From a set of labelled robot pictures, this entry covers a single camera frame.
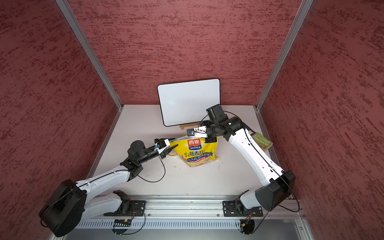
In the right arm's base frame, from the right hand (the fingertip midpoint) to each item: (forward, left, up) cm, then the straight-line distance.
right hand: (201, 133), depth 75 cm
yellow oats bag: (-6, +3, -9) cm, 11 cm away
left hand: (-2, +14, -4) cm, 15 cm away
